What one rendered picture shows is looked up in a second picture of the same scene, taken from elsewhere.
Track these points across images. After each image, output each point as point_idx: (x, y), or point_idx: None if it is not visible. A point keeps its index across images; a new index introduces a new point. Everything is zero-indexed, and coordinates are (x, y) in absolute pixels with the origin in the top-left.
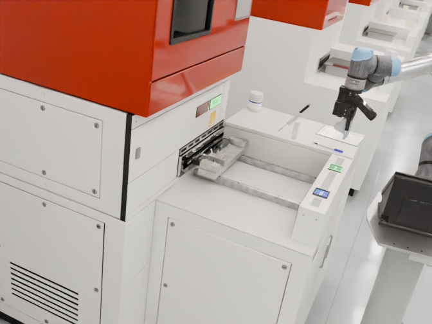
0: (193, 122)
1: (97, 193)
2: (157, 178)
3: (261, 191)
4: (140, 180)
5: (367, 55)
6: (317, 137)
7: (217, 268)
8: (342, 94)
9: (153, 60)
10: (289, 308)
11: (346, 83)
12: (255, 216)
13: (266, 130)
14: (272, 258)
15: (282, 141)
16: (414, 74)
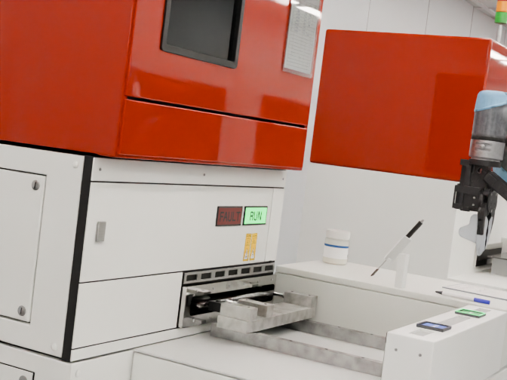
0: (212, 233)
1: (26, 312)
2: (136, 306)
3: (331, 350)
4: (103, 291)
5: (499, 99)
6: (446, 290)
7: None
8: (467, 172)
9: (131, 60)
10: None
11: (470, 151)
12: (314, 379)
13: (350, 277)
14: None
15: (379, 292)
16: None
